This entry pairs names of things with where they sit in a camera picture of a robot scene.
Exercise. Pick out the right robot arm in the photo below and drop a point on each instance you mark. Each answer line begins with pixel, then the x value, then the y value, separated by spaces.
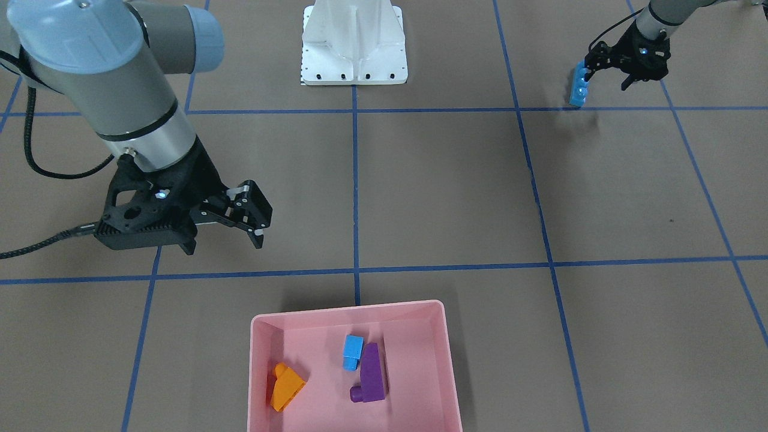
pixel 111 60

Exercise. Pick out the long blue toy block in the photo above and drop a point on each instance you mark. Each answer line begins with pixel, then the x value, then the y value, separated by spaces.
pixel 579 85

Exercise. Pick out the orange sloped toy block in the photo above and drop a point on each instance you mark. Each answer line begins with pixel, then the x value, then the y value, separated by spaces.
pixel 286 386

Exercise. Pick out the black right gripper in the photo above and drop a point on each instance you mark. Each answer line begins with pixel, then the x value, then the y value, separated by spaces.
pixel 203 177

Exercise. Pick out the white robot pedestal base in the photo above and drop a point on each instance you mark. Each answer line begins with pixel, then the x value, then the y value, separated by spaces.
pixel 347 43

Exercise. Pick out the small blue toy block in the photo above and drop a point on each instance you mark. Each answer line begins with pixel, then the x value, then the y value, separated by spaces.
pixel 352 352

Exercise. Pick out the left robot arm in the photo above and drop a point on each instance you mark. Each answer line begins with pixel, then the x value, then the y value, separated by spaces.
pixel 655 16

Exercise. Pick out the pink plastic box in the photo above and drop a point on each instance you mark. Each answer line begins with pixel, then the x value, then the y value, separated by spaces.
pixel 421 394

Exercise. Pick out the purple sloped toy block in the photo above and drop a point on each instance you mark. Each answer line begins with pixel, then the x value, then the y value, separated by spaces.
pixel 371 386

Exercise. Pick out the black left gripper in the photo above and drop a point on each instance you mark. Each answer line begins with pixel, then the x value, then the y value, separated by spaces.
pixel 630 53

